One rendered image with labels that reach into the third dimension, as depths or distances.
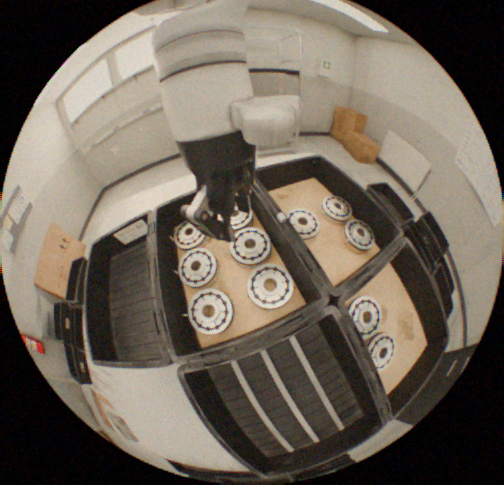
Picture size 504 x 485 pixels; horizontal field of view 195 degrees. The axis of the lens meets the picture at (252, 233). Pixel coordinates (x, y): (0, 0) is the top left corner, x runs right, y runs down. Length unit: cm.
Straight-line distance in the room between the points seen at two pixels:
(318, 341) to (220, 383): 24
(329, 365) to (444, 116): 314
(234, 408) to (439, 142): 327
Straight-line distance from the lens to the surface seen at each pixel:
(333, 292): 28
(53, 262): 300
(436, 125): 313
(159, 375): 64
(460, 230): 309
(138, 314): 49
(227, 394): 41
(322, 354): 39
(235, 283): 36
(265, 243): 37
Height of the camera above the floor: 118
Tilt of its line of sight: 57 degrees down
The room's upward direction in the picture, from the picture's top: 7 degrees counter-clockwise
